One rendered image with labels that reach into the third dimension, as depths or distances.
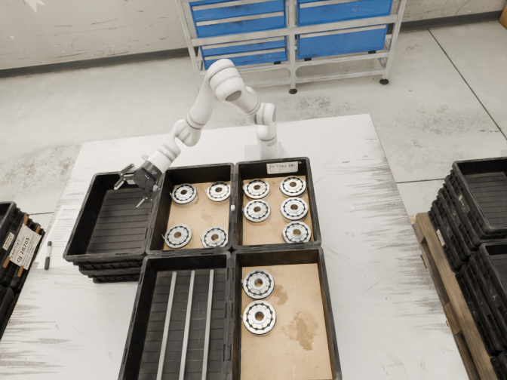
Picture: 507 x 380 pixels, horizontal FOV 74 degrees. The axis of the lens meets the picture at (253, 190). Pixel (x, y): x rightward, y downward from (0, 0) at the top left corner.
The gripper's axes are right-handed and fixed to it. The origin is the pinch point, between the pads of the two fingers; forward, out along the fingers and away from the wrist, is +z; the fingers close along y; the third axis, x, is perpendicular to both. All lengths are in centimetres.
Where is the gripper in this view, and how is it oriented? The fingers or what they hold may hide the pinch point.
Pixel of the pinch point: (126, 197)
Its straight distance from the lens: 123.7
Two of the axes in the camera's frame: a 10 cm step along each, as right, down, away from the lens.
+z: -6.1, 7.5, -2.6
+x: -5.4, -1.4, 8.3
